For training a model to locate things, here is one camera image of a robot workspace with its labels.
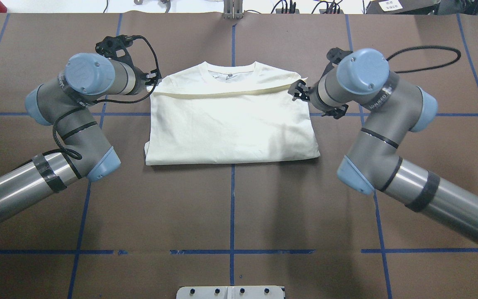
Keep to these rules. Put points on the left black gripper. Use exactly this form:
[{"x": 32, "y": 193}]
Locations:
[{"x": 143, "y": 82}]

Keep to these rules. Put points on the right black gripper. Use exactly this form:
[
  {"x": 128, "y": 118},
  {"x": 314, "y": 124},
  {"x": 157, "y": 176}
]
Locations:
[{"x": 313, "y": 94}]

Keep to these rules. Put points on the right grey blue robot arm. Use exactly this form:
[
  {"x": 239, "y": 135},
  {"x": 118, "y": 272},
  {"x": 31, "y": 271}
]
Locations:
[{"x": 396, "y": 107}]

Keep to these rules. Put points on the cream long-sleeve cat shirt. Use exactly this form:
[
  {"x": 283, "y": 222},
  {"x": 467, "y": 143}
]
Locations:
[{"x": 211, "y": 114}]

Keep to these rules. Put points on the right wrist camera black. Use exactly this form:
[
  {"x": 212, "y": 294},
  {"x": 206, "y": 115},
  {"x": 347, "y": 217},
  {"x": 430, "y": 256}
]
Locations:
[{"x": 335, "y": 56}]

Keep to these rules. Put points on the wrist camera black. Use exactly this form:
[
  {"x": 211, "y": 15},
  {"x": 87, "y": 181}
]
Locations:
[
  {"x": 335, "y": 56},
  {"x": 115, "y": 48}
]

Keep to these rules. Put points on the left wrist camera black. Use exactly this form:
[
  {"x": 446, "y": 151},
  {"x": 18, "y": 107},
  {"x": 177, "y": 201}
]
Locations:
[{"x": 115, "y": 48}]

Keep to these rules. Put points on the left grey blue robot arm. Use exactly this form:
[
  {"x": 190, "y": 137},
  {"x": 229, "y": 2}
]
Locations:
[{"x": 79, "y": 148}]

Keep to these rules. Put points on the aluminium frame post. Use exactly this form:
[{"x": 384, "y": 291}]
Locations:
[{"x": 233, "y": 9}]

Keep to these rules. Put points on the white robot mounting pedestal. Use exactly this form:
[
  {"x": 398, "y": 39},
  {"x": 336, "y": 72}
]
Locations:
[{"x": 232, "y": 292}]

